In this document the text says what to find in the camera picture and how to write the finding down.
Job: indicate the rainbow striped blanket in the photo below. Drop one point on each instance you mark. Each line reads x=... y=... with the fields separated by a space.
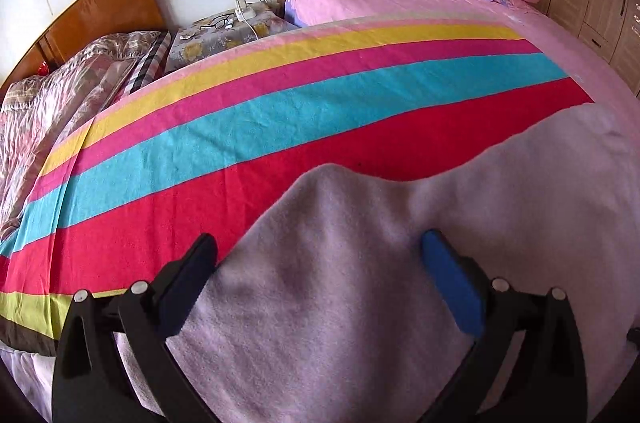
x=210 y=147

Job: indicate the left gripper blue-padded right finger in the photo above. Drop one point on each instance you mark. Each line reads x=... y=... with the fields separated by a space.
x=526 y=362

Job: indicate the pink bed sheet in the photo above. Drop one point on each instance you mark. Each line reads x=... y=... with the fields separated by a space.
x=595 y=76

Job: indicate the nightstand with floral cloth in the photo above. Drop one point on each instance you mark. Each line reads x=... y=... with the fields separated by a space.
x=194 y=43

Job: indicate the eyeglasses on nightstand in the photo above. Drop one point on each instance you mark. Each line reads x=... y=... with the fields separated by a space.
x=225 y=20

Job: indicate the small wooden headboard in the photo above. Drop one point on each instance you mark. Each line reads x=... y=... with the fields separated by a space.
x=81 y=23

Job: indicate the floral pink grey quilt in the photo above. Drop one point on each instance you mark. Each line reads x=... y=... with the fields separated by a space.
x=39 y=112

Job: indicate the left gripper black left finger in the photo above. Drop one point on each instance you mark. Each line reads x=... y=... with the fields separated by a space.
x=90 y=383

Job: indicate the lilac sweatpants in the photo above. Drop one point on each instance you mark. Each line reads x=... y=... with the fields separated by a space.
x=323 y=311

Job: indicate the white power strip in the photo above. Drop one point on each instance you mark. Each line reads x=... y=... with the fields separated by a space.
x=244 y=11

